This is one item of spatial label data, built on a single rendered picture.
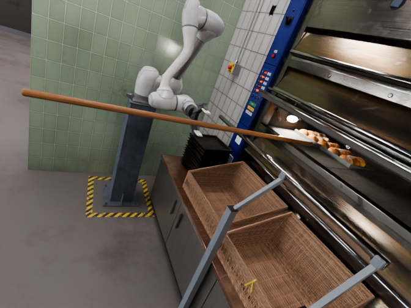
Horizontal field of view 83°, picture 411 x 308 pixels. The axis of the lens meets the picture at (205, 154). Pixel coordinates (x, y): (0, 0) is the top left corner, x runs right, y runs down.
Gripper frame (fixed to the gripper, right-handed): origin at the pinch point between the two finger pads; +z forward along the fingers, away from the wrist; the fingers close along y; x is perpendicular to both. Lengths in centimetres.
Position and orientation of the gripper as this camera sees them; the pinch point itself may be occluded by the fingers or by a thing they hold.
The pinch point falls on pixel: (203, 124)
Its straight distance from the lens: 129.7
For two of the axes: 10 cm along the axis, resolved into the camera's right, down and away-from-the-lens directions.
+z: 3.7, 5.1, -7.7
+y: -3.3, 8.5, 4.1
